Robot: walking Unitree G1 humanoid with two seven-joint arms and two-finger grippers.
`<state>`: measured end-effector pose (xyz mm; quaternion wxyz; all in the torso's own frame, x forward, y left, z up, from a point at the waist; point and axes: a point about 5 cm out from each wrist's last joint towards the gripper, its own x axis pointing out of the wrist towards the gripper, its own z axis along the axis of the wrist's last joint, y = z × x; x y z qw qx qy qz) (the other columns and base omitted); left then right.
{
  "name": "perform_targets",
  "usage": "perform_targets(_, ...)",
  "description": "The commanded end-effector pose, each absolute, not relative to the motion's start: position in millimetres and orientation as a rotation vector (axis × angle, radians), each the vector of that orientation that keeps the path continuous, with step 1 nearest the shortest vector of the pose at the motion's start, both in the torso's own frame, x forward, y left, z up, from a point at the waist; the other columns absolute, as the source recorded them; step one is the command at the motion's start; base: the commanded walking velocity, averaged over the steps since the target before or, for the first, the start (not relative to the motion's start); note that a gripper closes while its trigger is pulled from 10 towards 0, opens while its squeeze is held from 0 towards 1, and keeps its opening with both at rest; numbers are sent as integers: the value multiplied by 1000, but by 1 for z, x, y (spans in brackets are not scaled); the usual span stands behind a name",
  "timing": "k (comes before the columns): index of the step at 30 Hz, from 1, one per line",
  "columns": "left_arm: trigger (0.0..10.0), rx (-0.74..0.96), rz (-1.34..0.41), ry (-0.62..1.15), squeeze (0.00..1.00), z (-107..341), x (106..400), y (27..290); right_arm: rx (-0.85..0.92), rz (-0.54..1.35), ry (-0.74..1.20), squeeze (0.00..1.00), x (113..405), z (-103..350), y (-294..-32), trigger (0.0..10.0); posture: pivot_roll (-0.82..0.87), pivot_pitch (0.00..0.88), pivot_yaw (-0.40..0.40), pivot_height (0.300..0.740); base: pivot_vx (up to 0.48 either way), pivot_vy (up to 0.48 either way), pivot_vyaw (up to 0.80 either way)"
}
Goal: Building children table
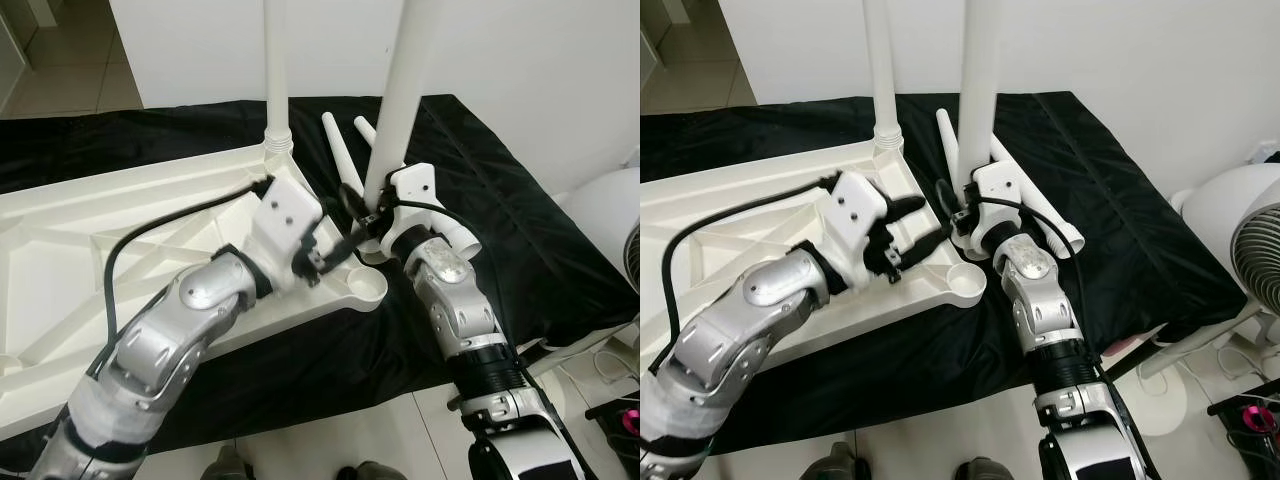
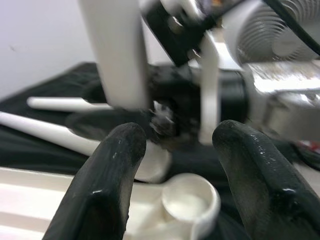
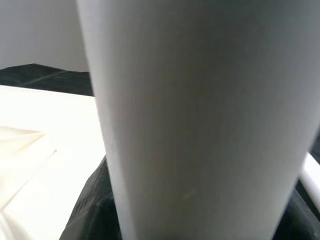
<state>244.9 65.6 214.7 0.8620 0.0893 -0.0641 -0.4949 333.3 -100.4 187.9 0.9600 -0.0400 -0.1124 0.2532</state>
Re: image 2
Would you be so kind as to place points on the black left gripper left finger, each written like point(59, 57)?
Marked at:
point(100, 195)

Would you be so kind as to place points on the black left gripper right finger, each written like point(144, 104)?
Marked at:
point(270, 200)

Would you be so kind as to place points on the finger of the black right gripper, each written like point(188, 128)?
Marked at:
point(92, 88)
point(95, 120)

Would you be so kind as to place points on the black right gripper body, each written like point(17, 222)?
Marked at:
point(175, 100)

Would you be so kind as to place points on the white plastic table leg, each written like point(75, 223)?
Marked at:
point(117, 50)
point(62, 103)
point(37, 127)

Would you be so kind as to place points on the white plastic table top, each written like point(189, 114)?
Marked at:
point(37, 200)

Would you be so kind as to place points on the black fabric table cover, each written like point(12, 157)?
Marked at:
point(37, 155)

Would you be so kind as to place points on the white round fan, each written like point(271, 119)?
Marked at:
point(262, 32)

